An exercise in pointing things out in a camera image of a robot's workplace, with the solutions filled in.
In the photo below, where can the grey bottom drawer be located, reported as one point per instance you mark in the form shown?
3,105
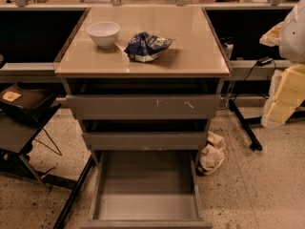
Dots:
146,190

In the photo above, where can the grey drawer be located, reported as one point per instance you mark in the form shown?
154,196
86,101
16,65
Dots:
145,141
146,190
143,107

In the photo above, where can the grey drawer cabinet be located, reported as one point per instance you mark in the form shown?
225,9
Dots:
144,77

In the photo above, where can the grey top drawer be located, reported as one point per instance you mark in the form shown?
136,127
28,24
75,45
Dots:
143,107

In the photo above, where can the grey middle drawer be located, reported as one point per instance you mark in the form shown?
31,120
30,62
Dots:
145,141

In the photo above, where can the blue crumpled chip bag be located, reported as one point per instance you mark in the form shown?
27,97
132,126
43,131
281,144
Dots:
144,47

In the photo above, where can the crumpled beige cloth bag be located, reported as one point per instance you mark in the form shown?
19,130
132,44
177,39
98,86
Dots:
212,156

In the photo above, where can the black floor bar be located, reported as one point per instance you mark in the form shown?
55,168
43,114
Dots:
60,222

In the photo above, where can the white ceramic bowl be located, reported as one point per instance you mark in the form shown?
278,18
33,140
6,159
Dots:
104,34

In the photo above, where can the white spray bottle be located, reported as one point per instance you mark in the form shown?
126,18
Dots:
229,47

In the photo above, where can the black box with label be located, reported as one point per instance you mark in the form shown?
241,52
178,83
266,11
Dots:
25,105

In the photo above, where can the black power adapter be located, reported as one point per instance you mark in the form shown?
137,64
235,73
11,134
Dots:
263,61

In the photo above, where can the dark side table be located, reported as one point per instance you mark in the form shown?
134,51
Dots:
15,139

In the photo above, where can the black table leg frame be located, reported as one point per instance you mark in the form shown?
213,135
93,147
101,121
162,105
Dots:
246,123

